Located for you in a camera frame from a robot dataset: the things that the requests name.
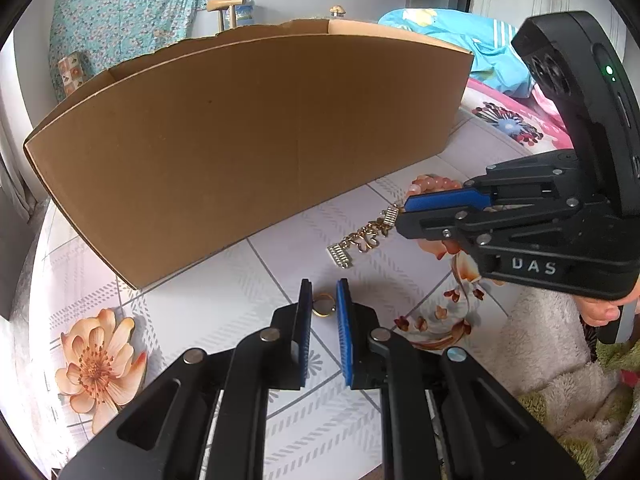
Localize white fluffy cloth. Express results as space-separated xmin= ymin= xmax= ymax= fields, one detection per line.
xmin=492 ymin=287 xmax=626 ymax=456

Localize orange bead bracelet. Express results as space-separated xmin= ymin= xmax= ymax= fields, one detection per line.
xmin=404 ymin=174 xmax=463 ymax=199

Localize green fluffy cloth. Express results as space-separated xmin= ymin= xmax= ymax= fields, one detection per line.
xmin=517 ymin=344 xmax=640 ymax=480

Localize teal floral hanging cloth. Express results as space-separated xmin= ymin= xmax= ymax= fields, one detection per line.
xmin=49 ymin=0 xmax=211 ymax=103

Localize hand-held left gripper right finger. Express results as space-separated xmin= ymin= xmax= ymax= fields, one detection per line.
xmin=336 ymin=279 xmax=586 ymax=480

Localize wooden chair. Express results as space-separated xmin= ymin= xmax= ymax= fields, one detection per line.
xmin=206 ymin=0 xmax=251 ymax=34

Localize blue printed blanket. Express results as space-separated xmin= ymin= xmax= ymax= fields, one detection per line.
xmin=377 ymin=8 xmax=536 ymax=101

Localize pink floral blanket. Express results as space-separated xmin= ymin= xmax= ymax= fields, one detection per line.
xmin=462 ymin=77 xmax=576 ymax=151

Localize gold ring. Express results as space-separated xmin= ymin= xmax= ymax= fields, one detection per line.
xmin=311 ymin=294 xmax=337 ymax=319

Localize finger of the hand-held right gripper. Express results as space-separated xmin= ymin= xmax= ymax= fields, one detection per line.
xmin=402 ymin=152 xmax=583 ymax=214
xmin=395 ymin=200 xmax=584 ymax=262

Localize person's right hand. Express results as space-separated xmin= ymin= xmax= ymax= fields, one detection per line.
xmin=580 ymin=280 xmax=640 ymax=328

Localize brown cardboard box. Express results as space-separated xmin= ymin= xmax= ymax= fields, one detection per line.
xmin=23 ymin=17 xmax=475 ymax=291

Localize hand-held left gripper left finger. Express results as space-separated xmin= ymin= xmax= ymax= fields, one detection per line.
xmin=59 ymin=279 xmax=314 ymax=480

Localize small patterned box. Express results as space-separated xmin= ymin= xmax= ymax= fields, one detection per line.
xmin=57 ymin=52 xmax=93 ymax=96

